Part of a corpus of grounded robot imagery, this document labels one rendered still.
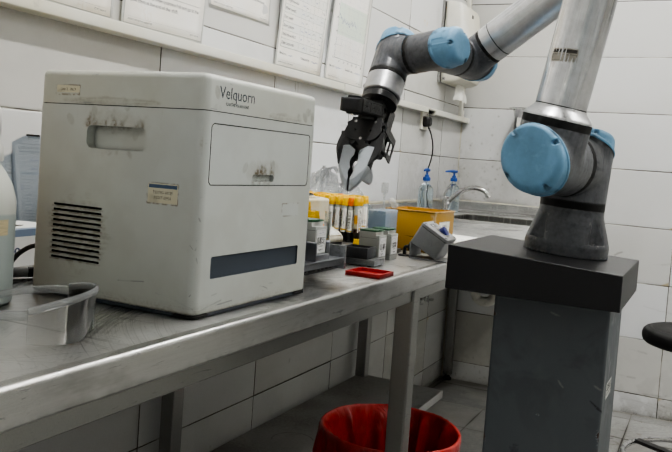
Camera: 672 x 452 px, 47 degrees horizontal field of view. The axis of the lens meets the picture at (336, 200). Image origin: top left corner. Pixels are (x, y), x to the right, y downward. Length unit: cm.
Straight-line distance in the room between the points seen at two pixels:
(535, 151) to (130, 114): 65
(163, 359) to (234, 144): 29
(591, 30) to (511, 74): 265
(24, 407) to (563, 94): 94
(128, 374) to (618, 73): 330
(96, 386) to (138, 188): 30
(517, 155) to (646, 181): 254
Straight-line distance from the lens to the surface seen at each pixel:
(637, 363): 392
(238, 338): 97
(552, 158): 128
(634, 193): 383
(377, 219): 173
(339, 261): 131
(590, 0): 133
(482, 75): 160
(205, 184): 94
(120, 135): 103
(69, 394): 76
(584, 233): 143
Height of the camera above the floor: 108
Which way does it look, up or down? 3 degrees down
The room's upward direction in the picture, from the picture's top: 4 degrees clockwise
